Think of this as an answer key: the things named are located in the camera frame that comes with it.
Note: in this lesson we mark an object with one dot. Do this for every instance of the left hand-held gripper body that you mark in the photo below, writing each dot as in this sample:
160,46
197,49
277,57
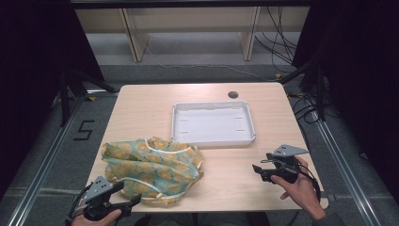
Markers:
98,188

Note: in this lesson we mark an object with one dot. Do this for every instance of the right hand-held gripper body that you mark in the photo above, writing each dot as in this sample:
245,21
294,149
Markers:
285,164

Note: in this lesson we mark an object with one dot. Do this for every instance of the green yellow patterned garment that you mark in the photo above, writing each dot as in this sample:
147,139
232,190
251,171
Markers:
150,169

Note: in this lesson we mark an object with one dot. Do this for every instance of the white plastic tray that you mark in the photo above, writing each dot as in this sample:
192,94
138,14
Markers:
213,124

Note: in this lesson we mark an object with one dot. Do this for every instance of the person's right hand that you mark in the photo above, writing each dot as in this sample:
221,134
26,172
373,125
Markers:
301,191

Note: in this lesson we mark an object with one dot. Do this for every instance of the person's left hand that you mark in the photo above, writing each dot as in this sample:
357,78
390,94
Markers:
94,220

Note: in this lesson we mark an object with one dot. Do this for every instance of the black metal stand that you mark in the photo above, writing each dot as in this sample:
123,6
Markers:
319,91
65,94

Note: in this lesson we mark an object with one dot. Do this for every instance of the black curtain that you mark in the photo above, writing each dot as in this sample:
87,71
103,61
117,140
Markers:
360,62
34,62

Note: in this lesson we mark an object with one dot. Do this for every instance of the beige wooden shelf unit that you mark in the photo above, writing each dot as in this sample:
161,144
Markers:
188,22

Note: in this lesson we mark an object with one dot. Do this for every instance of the aluminium floor rail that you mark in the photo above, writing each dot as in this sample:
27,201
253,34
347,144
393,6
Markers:
44,169
343,169

